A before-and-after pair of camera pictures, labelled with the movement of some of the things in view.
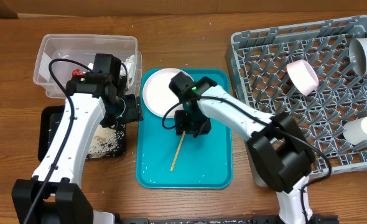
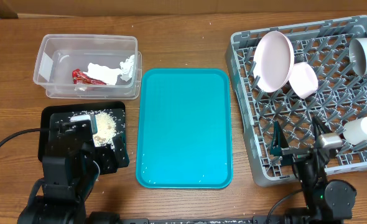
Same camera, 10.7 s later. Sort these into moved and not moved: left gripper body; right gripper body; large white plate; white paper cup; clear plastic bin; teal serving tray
Moved: left gripper body; right gripper body; large white plate
Not moved: white paper cup; clear plastic bin; teal serving tray
